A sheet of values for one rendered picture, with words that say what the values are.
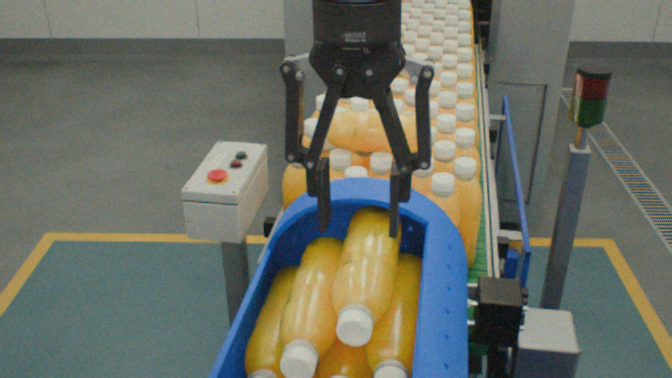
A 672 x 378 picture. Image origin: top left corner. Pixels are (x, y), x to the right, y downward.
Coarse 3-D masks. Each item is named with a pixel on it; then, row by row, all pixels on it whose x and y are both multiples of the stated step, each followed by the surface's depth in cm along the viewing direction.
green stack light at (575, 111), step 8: (576, 96) 123; (576, 104) 123; (584, 104) 122; (592, 104) 121; (600, 104) 122; (568, 112) 126; (576, 112) 124; (584, 112) 123; (592, 112) 122; (600, 112) 123; (576, 120) 124; (584, 120) 123; (592, 120) 123; (600, 120) 124
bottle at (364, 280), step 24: (360, 216) 88; (384, 216) 88; (360, 240) 83; (384, 240) 84; (360, 264) 78; (384, 264) 80; (336, 288) 77; (360, 288) 76; (384, 288) 77; (336, 312) 77; (384, 312) 77
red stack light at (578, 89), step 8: (576, 72) 123; (576, 80) 122; (584, 80) 120; (592, 80) 119; (600, 80) 119; (608, 80) 120; (576, 88) 122; (584, 88) 121; (592, 88) 120; (600, 88) 120; (608, 88) 121; (584, 96) 121; (592, 96) 121; (600, 96) 121
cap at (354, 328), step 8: (344, 312) 74; (352, 312) 73; (360, 312) 74; (344, 320) 73; (352, 320) 72; (360, 320) 72; (368, 320) 73; (336, 328) 73; (344, 328) 73; (352, 328) 73; (360, 328) 73; (368, 328) 73; (344, 336) 74; (352, 336) 74; (360, 336) 73; (368, 336) 73; (352, 344) 74; (360, 344) 74
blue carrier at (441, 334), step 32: (352, 192) 87; (384, 192) 87; (416, 192) 90; (288, 224) 89; (416, 224) 92; (448, 224) 90; (288, 256) 98; (448, 256) 84; (256, 288) 87; (448, 288) 79; (448, 320) 74; (224, 352) 74; (416, 352) 66; (448, 352) 70
